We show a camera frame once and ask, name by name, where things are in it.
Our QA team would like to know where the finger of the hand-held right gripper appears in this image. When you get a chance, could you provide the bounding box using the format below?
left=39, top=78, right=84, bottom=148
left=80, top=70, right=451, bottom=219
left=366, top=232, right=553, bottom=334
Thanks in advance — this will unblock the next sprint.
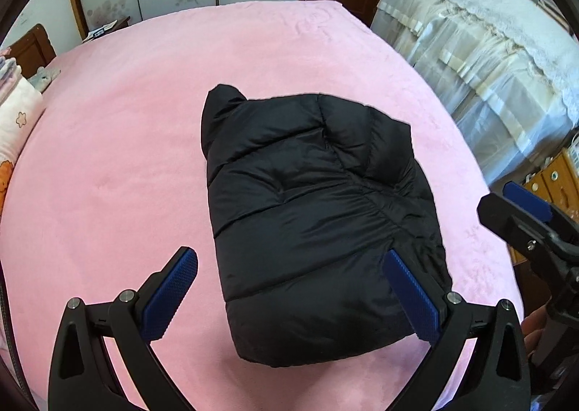
left=503, top=181, right=579, bottom=240
left=477, top=193, right=558, bottom=263

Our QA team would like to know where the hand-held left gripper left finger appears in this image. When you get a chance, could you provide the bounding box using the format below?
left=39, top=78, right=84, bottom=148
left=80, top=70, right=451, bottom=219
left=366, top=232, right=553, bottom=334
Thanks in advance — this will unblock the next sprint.
left=47, top=246, right=200, bottom=411

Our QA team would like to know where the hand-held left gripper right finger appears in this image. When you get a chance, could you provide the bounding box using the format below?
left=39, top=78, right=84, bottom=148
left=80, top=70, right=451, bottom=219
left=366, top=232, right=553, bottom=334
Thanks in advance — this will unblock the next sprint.
left=382, top=249, right=532, bottom=411

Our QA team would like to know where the black puffer jacket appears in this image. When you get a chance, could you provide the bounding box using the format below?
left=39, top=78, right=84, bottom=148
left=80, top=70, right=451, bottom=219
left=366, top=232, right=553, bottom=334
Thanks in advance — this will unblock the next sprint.
left=200, top=84, right=454, bottom=369

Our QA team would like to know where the person's right hand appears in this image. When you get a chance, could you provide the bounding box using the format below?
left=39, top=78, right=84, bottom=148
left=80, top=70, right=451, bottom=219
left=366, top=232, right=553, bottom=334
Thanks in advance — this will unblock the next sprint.
left=520, top=305, right=551, bottom=351

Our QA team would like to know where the wooden drawer cabinet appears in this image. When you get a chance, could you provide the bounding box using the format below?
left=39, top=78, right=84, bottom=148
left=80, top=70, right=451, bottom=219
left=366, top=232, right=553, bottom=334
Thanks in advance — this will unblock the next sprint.
left=511, top=151, right=579, bottom=267

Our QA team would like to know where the lace-covered furniture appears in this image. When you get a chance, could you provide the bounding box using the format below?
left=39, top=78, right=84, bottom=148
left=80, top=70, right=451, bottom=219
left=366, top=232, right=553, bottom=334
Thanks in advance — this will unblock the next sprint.
left=371, top=0, right=579, bottom=176

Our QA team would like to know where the pink bed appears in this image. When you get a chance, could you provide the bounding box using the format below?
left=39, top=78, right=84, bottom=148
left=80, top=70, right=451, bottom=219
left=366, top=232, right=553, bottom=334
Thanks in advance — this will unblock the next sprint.
left=0, top=0, right=525, bottom=411

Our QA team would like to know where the pink cartoon pillow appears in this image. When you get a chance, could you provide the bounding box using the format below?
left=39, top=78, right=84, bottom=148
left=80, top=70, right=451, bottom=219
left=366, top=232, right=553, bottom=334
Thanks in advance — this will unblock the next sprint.
left=0, top=76, right=46, bottom=215

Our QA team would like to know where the grey plush toy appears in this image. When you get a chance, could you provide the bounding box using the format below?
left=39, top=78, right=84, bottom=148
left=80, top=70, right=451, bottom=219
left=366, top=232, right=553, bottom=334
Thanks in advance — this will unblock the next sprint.
left=29, top=67, right=60, bottom=93

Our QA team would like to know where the wooden nightstand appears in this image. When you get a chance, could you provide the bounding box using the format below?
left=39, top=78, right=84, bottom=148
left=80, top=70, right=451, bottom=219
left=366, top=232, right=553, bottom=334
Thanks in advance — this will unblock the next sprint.
left=86, top=16, right=132, bottom=41

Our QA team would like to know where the folded pink striped quilt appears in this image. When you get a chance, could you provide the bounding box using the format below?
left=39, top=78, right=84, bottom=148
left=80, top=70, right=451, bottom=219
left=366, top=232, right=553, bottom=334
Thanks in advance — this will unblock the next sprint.
left=0, top=46, right=23, bottom=90

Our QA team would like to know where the wooden headboard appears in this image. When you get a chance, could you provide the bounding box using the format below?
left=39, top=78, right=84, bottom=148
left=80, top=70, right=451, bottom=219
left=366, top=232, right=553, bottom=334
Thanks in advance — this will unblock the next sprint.
left=9, top=24, right=57, bottom=79

